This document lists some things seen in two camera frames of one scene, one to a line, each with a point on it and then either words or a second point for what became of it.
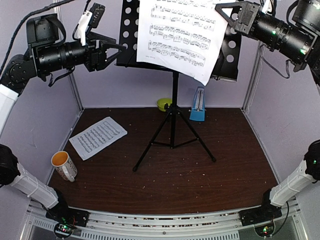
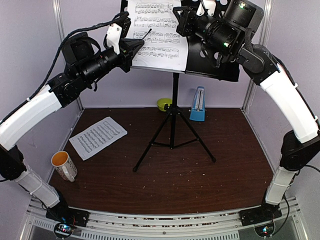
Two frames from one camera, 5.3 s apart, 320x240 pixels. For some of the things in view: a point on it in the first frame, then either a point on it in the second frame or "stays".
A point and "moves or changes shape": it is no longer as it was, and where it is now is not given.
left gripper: x=99 y=60 -> x=131 y=46
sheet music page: x=185 y=35 moves or changes shape
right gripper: x=246 y=17 -> x=184 y=27
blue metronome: x=198 y=112 stays
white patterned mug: x=64 y=165 stays
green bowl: x=161 y=102 stays
